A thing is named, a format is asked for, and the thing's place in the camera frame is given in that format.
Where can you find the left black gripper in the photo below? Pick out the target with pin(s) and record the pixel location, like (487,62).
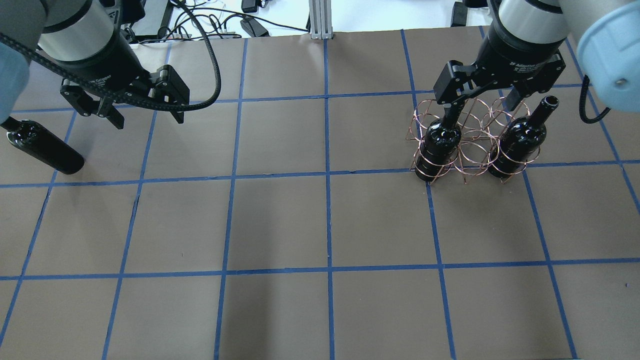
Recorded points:
(101,59)

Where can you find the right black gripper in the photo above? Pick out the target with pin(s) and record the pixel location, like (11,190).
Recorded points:
(520,49)

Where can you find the dark wine bottle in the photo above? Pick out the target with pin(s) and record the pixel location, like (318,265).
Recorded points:
(37,141)

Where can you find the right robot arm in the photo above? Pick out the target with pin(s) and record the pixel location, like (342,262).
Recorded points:
(606,33)

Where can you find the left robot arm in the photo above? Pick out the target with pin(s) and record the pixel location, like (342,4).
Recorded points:
(78,40)

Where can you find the dark bottle in basket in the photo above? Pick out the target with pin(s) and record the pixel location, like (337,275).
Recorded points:
(521,139)
(437,145)

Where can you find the black power adapter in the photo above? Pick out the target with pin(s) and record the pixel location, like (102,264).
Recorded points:
(253,28)

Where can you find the copper wire wine basket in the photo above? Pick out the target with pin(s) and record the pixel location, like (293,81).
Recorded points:
(482,124)

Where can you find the aluminium frame post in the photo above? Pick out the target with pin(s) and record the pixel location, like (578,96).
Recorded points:
(320,19)

